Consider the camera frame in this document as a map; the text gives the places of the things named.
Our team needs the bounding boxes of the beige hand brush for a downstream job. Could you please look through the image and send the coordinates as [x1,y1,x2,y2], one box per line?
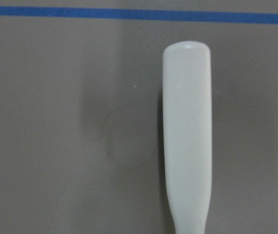
[163,41,212,234]

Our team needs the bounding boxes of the blue tape grid lines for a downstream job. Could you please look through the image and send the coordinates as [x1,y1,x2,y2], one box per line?
[0,6,278,25]

